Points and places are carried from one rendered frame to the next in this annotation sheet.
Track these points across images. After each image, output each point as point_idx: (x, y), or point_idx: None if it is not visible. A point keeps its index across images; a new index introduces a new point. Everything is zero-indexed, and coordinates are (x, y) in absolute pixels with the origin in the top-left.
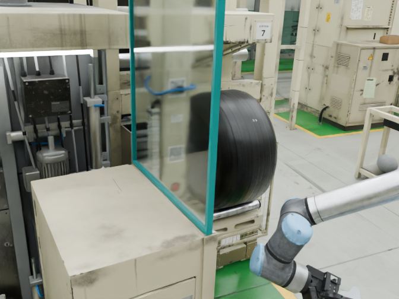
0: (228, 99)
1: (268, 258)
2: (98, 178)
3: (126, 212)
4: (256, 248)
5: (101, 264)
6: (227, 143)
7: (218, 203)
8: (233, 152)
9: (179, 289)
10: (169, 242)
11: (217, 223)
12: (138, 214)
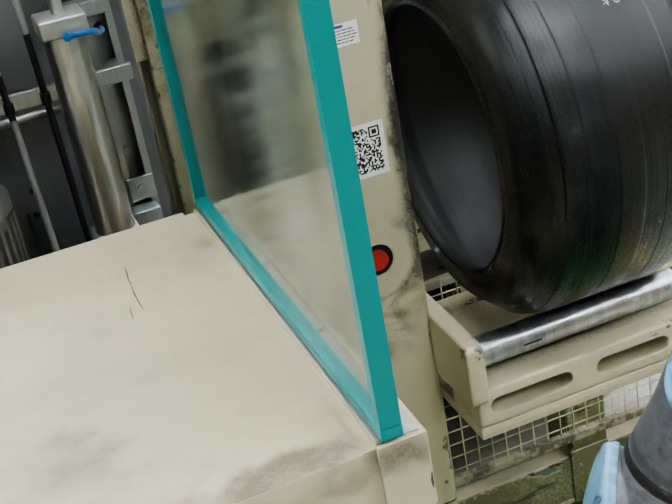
0: None
1: (634, 496)
2: (81, 274)
3: (142, 380)
4: (598, 459)
5: None
6: (518, 97)
7: (526, 296)
8: (540, 123)
9: None
10: (256, 476)
11: (536, 363)
12: (176, 385)
